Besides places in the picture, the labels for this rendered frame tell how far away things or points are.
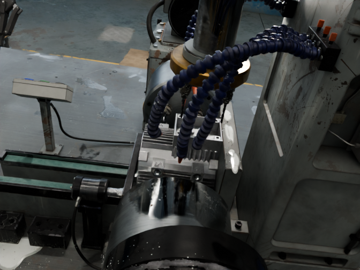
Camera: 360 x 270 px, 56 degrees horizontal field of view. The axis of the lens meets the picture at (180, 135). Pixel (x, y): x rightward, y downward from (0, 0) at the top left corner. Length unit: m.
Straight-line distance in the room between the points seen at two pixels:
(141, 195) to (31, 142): 0.78
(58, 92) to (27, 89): 0.10
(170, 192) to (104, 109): 0.94
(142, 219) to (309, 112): 0.36
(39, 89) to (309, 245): 0.90
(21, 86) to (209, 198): 0.74
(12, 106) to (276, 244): 1.18
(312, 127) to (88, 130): 0.95
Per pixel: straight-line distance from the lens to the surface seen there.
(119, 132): 1.39
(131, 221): 0.63
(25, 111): 1.56
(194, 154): 0.85
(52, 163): 1.09
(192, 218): 0.61
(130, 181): 0.85
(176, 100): 1.06
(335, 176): 0.78
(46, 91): 1.15
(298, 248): 0.94
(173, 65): 0.74
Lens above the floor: 1.63
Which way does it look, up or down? 36 degrees down
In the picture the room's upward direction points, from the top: 9 degrees clockwise
